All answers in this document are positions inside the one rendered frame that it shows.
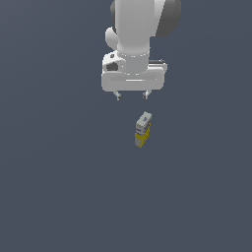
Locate yellow and white box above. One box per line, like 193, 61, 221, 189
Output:
134, 110, 153, 149

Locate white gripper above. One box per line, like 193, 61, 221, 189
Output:
100, 52, 168, 101

